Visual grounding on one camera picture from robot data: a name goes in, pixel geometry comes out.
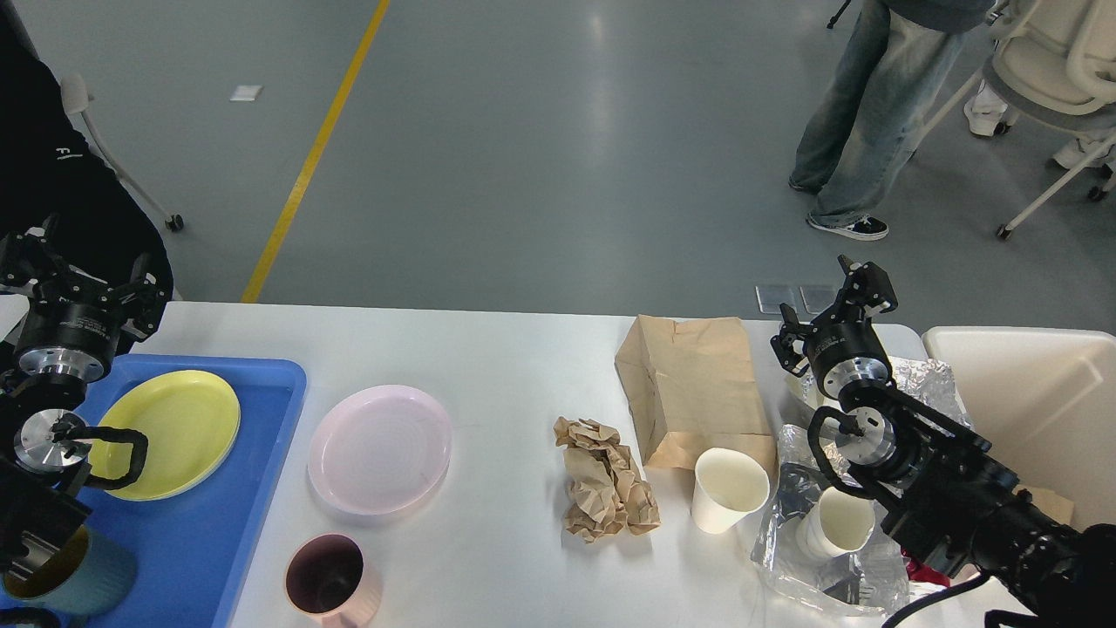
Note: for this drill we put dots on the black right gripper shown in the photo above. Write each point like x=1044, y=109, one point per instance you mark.
x=842, y=353

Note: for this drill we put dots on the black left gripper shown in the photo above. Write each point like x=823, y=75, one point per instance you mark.
x=72, y=338

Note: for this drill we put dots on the pink plate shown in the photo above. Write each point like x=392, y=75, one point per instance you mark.
x=380, y=450

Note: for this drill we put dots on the pink ribbed mug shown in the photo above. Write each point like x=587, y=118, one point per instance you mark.
x=330, y=581

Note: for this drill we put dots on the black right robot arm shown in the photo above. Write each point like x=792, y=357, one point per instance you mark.
x=947, y=502

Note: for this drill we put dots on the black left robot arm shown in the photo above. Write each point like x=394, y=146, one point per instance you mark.
x=50, y=452

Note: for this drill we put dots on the metal floor plates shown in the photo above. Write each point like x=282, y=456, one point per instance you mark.
x=809, y=299

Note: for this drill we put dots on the person in black clothes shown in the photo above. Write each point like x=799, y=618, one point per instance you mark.
x=47, y=168

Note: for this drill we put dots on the crumpled aluminium foil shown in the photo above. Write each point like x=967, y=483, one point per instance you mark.
x=929, y=381

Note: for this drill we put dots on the brown paper bag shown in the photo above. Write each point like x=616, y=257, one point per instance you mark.
x=691, y=386

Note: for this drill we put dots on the yellow plate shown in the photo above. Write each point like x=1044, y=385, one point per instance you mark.
x=191, y=419

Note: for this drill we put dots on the person in faded jeans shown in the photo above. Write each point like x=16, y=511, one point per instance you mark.
x=871, y=116

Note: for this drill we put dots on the chair leg with caster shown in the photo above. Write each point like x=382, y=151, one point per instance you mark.
x=76, y=98

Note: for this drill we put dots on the white paper cup in plastic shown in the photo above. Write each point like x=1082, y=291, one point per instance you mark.
x=836, y=525

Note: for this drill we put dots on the beige plastic bin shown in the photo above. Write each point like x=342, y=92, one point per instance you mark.
x=1045, y=399

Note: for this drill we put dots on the clear plastic wrap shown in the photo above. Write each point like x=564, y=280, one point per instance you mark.
x=864, y=574

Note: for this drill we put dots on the teal mug yellow inside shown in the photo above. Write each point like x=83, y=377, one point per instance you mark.
x=89, y=576

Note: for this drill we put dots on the crumpled brown paper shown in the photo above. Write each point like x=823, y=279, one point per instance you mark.
x=607, y=490

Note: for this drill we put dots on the blue plastic tray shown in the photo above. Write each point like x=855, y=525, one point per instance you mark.
x=193, y=549

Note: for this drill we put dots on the white office chair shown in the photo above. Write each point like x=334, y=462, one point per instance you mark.
x=1053, y=63

